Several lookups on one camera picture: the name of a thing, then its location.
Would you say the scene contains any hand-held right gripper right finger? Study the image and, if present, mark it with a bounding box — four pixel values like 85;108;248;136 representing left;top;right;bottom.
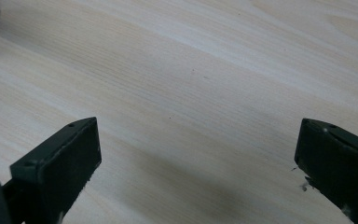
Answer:
294;118;358;224

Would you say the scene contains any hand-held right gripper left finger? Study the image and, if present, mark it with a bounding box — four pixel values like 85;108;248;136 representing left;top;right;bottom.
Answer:
9;117;103;224

